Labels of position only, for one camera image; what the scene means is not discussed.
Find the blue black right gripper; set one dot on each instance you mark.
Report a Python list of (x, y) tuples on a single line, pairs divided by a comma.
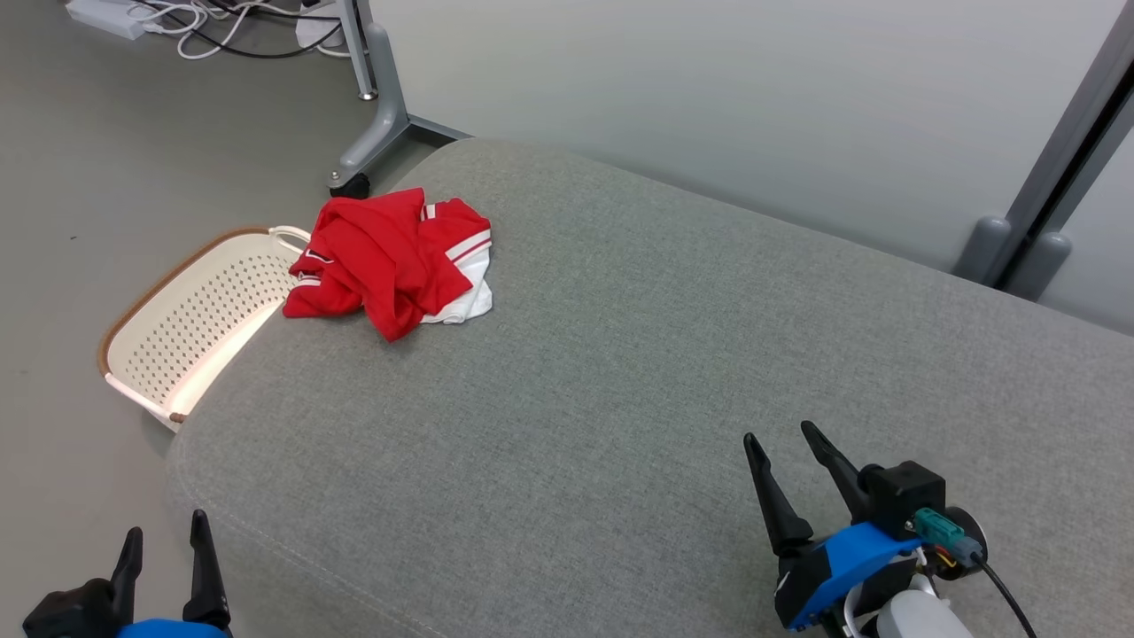
[(842, 563)]

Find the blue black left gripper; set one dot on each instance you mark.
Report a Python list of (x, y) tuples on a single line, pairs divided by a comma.
[(173, 630)]

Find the red and white jersey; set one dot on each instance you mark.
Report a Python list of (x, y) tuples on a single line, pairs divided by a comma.
[(381, 257)]

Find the cream perforated laundry basket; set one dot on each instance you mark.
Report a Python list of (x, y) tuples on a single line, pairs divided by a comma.
[(195, 319)]

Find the grey table leg with caster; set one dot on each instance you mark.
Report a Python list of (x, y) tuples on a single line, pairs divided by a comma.
[(385, 106)]

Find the white power strip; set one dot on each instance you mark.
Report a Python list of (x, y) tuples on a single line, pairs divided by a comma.
[(106, 16)]

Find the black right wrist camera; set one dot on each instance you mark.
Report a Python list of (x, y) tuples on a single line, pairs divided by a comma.
[(904, 496)]

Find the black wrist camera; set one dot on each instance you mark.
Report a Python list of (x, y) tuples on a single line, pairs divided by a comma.
[(71, 611), (904, 496)]

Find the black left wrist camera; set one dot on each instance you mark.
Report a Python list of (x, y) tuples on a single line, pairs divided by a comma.
[(71, 611)]

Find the teal right camera plug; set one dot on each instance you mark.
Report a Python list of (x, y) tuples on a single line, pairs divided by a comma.
[(943, 530)]

